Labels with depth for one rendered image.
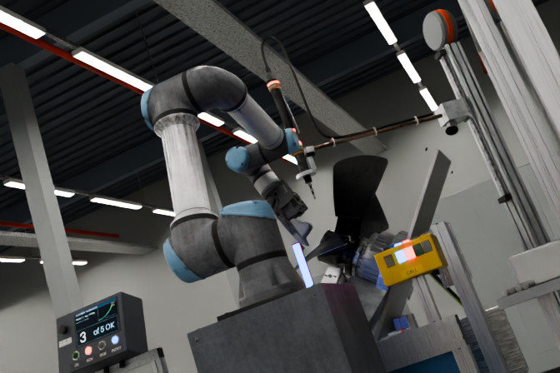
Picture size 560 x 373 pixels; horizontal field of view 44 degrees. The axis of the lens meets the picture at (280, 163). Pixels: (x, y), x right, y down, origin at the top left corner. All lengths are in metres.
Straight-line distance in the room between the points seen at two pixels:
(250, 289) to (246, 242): 0.10
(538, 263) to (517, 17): 1.45
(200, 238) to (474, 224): 6.30
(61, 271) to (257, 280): 6.99
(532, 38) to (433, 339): 1.07
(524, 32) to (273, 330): 0.75
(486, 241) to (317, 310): 6.39
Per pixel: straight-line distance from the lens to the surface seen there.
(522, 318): 7.68
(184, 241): 1.58
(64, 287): 8.38
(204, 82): 1.74
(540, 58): 0.97
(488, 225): 7.71
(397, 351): 1.90
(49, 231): 8.55
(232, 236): 1.53
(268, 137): 1.97
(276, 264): 1.50
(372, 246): 2.31
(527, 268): 2.33
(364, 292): 2.25
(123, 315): 2.20
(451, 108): 2.63
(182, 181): 1.66
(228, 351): 1.43
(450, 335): 1.87
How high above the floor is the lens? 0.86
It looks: 16 degrees up
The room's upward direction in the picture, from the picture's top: 20 degrees counter-clockwise
